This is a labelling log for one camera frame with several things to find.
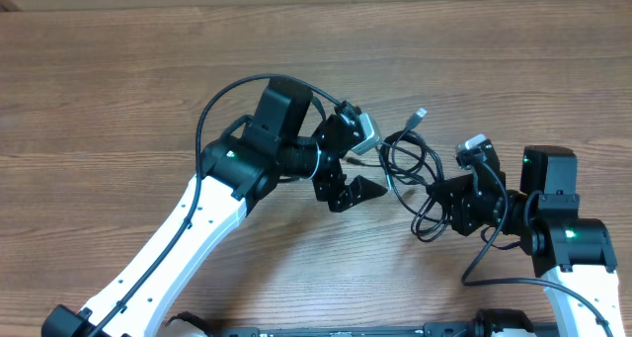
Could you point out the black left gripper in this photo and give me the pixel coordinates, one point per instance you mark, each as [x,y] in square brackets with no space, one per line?
[349,194]

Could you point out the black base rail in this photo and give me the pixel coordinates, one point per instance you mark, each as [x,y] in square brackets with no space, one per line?
[429,329]

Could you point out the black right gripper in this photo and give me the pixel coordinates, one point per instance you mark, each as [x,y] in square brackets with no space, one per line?
[460,203]

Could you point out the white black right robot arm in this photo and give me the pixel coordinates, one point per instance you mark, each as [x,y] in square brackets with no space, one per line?
[573,258]

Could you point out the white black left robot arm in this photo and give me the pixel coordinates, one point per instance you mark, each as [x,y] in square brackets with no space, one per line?
[298,132]

